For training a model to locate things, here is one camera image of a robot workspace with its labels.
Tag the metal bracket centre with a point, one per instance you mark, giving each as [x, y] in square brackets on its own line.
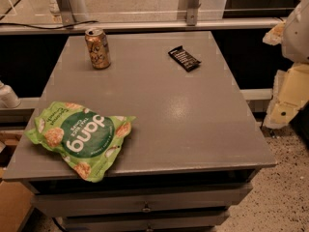
[192, 9]

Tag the cardboard box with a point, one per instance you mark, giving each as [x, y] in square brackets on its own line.
[15, 207]

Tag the green rice chips bag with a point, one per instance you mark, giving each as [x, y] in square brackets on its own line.
[88, 142]

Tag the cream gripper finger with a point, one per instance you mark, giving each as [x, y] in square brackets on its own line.
[275, 35]
[290, 94]

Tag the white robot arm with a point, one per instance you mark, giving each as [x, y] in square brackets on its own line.
[295, 42]

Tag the metal bracket left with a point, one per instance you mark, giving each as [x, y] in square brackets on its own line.
[65, 12]

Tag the orange soda can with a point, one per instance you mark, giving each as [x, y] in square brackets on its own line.
[98, 48]

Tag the white pipe at left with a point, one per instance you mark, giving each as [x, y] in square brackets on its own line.
[8, 96]

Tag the metal bracket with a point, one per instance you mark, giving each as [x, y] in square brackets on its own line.
[65, 12]
[192, 9]

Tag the black snack bar wrapper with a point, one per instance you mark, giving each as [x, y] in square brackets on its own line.
[184, 59]

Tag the grey drawer cabinet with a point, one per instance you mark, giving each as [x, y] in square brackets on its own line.
[192, 152]

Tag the grey metal rail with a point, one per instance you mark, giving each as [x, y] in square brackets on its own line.
[126, 27]

